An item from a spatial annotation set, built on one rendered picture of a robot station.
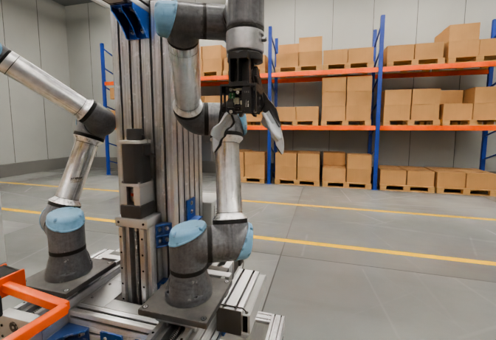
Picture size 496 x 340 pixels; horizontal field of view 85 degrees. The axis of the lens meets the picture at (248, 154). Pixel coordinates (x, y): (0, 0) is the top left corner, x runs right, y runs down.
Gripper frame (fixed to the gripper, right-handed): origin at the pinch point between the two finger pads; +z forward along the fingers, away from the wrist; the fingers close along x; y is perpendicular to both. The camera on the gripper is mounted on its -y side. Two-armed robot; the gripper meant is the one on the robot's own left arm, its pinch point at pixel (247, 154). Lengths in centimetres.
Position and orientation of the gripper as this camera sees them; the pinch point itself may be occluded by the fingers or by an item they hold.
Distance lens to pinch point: 58.1
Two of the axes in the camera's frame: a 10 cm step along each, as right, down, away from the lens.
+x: 9.6, 0.3, -2.6
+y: -2.6, 1.0, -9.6
